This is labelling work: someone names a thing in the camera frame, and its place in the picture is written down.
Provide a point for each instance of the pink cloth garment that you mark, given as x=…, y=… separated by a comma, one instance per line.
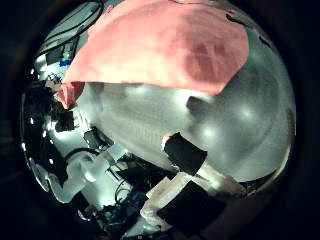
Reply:
x=160, y=43

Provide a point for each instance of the small blue object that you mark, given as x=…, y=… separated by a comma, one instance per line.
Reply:
x=65, y=62

